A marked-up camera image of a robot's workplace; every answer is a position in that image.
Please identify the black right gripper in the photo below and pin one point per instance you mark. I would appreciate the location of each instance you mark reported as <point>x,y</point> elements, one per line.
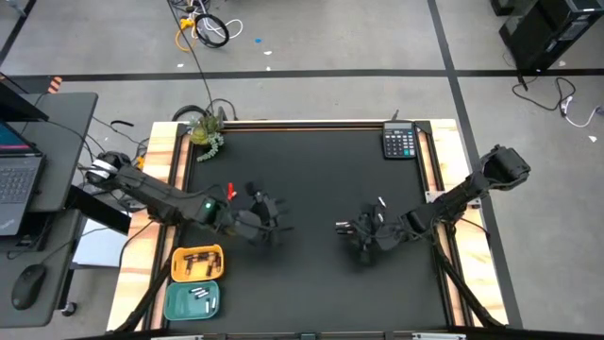
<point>389,233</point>

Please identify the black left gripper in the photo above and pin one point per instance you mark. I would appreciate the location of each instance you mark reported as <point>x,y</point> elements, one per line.
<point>269,219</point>

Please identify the copper-top black AA battery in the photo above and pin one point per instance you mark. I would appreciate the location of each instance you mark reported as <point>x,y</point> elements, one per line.
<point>189,257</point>
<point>203,257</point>
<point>343,230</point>
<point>210,269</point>
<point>189,268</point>
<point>218,260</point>

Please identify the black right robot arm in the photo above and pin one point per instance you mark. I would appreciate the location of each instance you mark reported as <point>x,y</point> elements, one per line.
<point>505,165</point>

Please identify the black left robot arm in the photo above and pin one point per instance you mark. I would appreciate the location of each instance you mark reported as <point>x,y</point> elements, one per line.
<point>156,196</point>

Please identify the red clip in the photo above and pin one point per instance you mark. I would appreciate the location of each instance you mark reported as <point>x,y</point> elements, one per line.
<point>230,191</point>

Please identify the black desk calculator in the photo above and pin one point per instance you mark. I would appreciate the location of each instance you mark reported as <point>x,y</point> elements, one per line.
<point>398,138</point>

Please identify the green succulent plant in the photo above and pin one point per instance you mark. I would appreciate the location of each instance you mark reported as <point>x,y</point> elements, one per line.
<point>206,134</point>

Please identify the orange plastic tray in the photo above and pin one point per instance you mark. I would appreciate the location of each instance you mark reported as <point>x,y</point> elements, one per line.
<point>178,274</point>

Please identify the light wooden table board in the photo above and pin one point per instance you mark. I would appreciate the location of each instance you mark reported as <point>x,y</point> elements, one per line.
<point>476,264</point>
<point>158,151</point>

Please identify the teal plastic tray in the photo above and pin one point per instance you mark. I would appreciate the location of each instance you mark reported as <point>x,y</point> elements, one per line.
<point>181,309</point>

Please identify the yellow connector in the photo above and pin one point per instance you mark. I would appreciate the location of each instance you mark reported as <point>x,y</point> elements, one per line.
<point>139,163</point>

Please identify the white sheet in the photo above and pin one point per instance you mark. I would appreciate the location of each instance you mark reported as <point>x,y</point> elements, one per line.
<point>99,245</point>

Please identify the black side desk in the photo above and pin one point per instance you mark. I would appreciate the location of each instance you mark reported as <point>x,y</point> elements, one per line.
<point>61,141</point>

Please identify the black desk caster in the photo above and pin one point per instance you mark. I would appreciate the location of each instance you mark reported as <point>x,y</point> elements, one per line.
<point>69,309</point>

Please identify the orange black striped marker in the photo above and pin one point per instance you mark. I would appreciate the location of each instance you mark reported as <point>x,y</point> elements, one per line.
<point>55,84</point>

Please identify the black computer mouse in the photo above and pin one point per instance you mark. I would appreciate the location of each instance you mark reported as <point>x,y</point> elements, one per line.
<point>28,285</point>

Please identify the black laptop computer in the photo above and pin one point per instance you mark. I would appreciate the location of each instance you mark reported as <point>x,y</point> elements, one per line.
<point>16,184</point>

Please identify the black computer tower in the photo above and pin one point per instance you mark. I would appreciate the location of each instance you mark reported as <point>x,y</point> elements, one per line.
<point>549,33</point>

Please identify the black monitor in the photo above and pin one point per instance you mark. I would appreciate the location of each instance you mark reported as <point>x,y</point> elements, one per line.
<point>19,106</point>

